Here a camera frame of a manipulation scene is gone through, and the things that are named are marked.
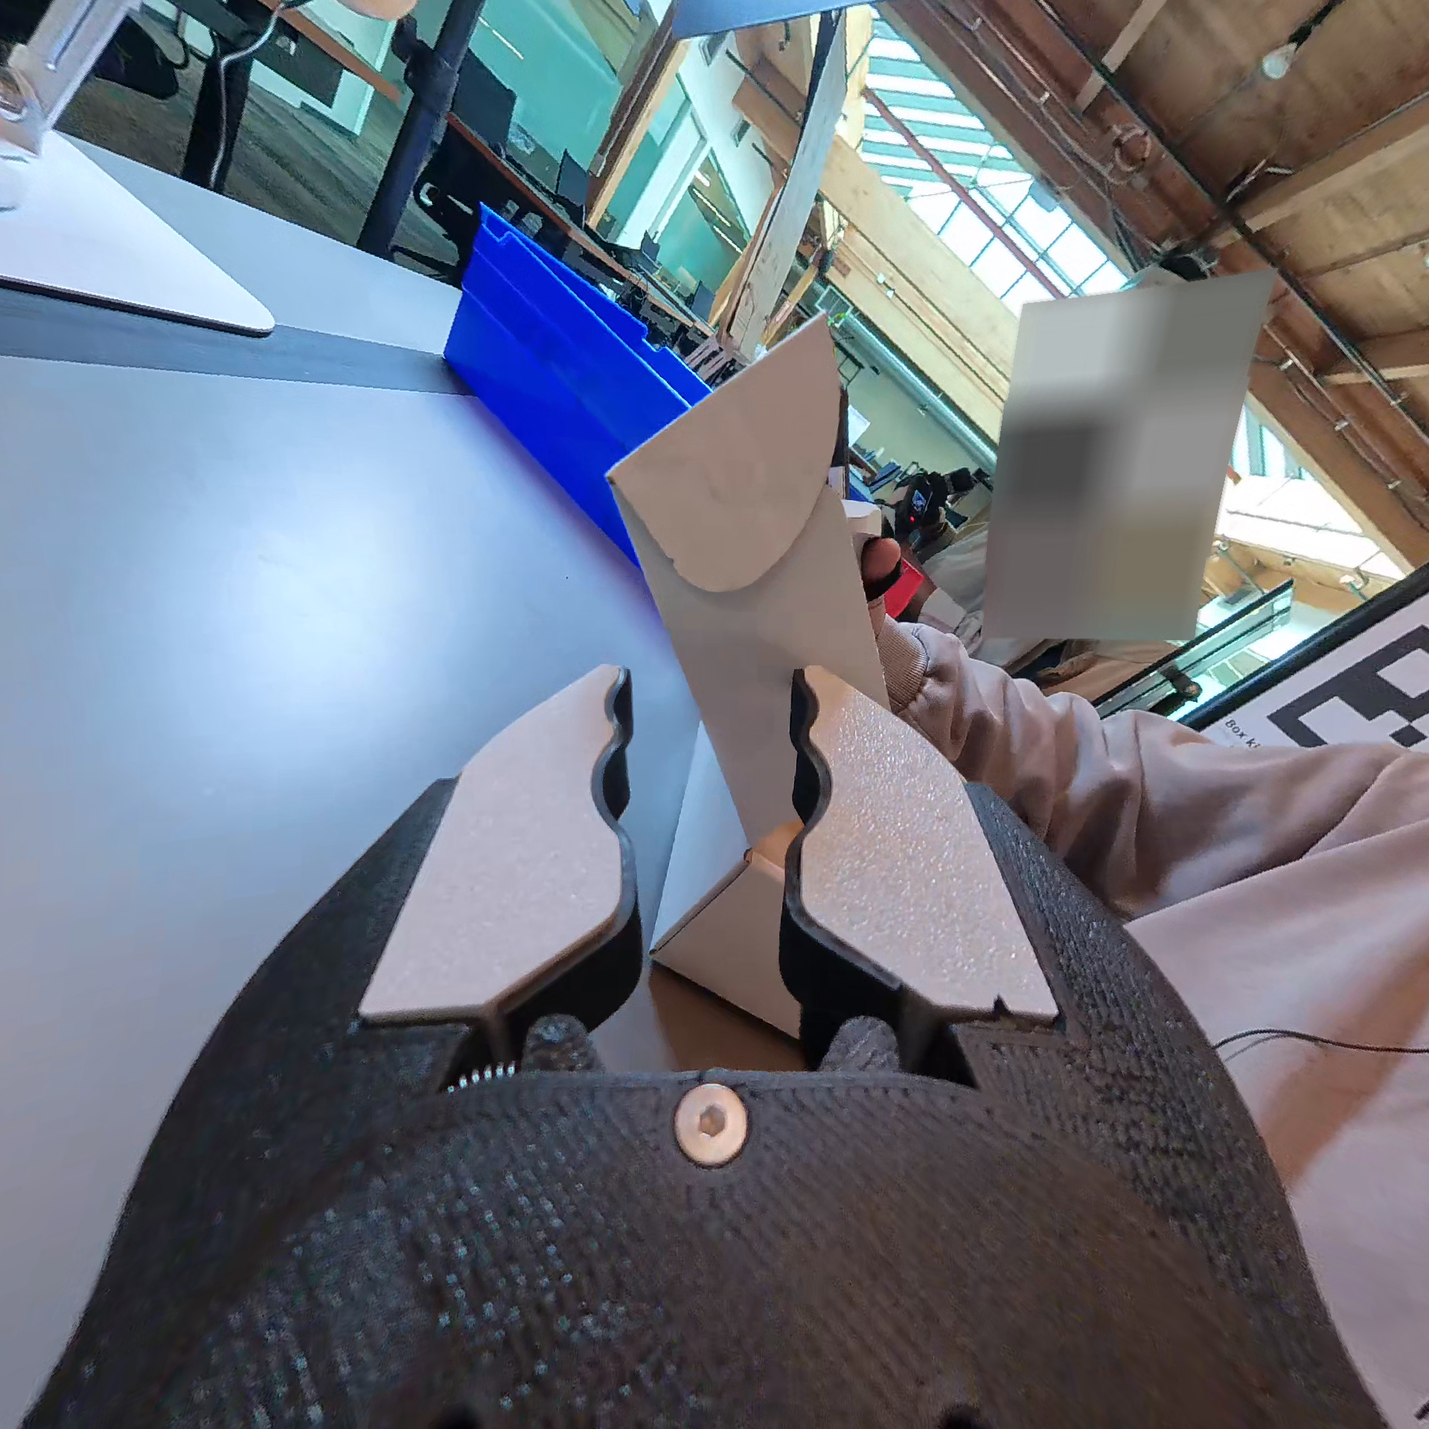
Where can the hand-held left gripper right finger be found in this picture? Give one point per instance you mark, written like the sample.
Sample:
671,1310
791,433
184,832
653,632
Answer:
914,869

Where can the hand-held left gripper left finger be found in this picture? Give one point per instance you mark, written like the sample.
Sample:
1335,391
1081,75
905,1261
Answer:
502,869

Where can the white cardboard box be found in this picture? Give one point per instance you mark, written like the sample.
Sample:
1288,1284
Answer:
759,648

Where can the person's right forearm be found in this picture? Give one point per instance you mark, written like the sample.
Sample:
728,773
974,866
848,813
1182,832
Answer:
1025,747

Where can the person's right hand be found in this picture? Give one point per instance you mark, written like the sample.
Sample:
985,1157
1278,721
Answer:
881,560

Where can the glass railing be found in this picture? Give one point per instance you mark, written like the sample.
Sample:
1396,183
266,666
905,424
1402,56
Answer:
1215,648

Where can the person's beige sweatshirt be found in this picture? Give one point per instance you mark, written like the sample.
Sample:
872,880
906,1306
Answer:
1315,949

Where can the printed marker board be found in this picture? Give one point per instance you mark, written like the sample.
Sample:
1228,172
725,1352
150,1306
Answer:
1339,642

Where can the blue plastic bin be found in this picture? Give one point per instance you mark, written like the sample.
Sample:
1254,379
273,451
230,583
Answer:
559,379

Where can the white flat board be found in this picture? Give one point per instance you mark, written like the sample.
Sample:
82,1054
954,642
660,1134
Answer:
111,259

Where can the black metal pole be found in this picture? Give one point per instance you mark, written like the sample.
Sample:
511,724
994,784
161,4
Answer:
418,123

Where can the hanging light bulb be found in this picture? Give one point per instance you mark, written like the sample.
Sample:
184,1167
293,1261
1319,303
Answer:
1278,60

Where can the wooden beam post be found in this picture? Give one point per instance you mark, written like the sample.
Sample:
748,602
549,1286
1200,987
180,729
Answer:
799,190

